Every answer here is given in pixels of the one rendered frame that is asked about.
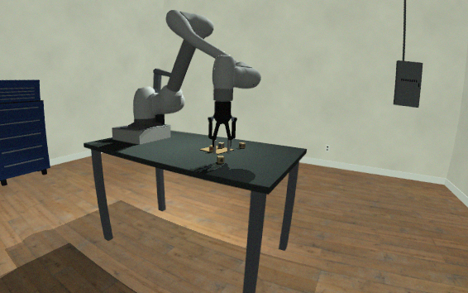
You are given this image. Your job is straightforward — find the tan square mat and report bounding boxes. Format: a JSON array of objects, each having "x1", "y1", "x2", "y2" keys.
[{"x1": 200, "y1": 147, "x2": 227, "y2": 154}]

